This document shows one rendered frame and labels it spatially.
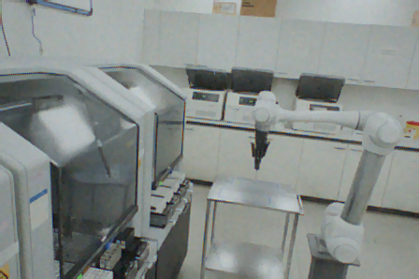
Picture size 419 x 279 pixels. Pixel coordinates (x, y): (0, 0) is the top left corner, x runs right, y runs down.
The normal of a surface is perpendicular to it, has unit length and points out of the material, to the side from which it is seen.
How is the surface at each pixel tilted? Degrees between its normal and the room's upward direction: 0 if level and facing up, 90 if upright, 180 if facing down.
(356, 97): 90
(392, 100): 90
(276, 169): 90
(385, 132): 84
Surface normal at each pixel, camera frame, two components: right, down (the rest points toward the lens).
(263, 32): -0.18, 0.24
